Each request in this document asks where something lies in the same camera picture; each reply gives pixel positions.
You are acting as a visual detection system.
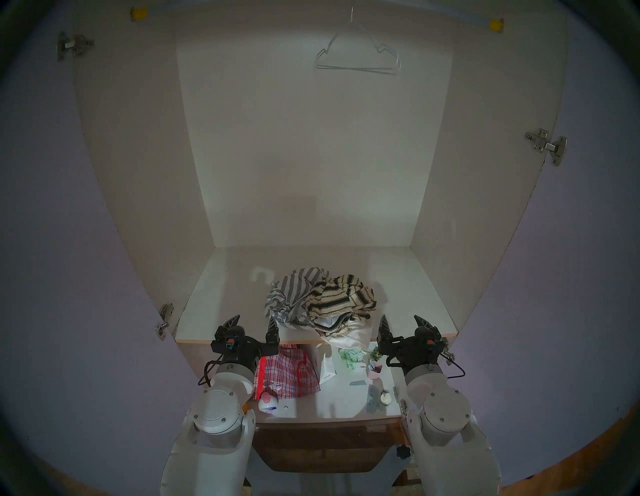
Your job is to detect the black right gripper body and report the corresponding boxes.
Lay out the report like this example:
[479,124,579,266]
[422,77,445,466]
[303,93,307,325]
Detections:
[377,327,451,374]

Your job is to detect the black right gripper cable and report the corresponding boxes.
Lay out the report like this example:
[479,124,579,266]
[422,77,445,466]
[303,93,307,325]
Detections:
[440,350,466,379]

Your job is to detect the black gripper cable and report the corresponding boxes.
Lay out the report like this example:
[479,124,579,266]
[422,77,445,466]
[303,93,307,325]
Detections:
[440,350,466,379]
[198,359,223,388]

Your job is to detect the small white paper bag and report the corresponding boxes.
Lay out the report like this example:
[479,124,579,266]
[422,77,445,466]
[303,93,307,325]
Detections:
[318,350,337,386]

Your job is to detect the lilac wardrobe door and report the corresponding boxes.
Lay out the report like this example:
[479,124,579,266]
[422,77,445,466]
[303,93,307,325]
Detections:
[0,25,203,496]
[407,20,640,488]

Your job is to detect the green patterned packet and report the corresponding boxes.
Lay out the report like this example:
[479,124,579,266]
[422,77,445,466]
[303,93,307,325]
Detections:
[339,347,368,371]

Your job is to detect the white wardrobe body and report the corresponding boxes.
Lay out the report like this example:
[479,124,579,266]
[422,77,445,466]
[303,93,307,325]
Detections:
[70,0,571,346]

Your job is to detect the white top with red print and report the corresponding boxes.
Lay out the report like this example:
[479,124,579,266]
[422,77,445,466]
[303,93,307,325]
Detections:
[315,315,373,351]

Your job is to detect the white wire clothes hanger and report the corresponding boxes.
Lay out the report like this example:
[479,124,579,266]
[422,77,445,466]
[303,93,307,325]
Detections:
[315,6,402,76]

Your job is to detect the red plaid woven bag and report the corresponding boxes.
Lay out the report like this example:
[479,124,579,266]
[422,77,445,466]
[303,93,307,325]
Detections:
[254,344,321,401]

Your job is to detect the grey white striped top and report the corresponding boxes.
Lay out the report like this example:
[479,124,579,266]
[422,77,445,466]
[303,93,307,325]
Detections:
[265,267,331,331]

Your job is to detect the beige black striped top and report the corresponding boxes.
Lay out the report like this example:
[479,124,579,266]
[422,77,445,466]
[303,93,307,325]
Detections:
[305,274,377,336]

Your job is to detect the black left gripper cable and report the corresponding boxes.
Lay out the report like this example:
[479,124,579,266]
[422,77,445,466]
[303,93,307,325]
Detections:
[198,359,223,388]

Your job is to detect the brown wooden drawer front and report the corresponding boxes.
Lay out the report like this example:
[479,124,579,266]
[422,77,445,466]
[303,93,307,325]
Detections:
[251,424,407,473]

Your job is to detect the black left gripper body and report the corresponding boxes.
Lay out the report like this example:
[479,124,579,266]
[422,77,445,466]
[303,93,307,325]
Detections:
[210,325,280,373]

